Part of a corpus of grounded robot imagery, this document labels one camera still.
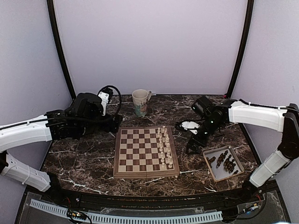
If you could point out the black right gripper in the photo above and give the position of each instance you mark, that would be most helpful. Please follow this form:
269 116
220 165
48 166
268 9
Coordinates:
190 143

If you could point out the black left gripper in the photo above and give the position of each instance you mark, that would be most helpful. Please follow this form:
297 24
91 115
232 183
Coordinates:
107 127

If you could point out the metal tray with wooden rim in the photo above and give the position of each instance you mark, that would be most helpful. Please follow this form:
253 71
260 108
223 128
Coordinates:
223 163

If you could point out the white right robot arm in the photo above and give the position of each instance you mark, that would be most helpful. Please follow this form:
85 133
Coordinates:
283 120

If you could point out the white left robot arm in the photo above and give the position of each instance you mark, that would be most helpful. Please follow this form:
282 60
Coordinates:
23 133

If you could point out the white chess king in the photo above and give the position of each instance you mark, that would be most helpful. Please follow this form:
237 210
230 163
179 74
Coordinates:
167 142

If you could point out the white chess queen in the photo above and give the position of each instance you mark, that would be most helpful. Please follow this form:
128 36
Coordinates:
168 151

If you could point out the wooden chess board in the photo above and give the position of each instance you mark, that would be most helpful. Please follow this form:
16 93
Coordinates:
140 152

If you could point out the coral painted ceramic mug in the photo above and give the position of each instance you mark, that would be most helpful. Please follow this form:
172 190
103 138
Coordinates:
141 99

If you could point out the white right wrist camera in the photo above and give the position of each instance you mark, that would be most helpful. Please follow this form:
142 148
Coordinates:
187 126

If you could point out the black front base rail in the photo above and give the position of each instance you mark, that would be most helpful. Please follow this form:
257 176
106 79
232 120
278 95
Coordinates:
93 201

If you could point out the white slotted cable duct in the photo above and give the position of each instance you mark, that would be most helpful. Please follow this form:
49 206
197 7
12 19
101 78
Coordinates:
114 216

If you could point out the black right corner post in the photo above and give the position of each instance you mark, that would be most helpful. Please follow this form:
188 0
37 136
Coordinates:
242 47

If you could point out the black corner post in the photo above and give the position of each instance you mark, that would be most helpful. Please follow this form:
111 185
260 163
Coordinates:
242 47
59 48

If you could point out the black left corner post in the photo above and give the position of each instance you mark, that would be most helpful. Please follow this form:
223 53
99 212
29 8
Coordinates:
59 48

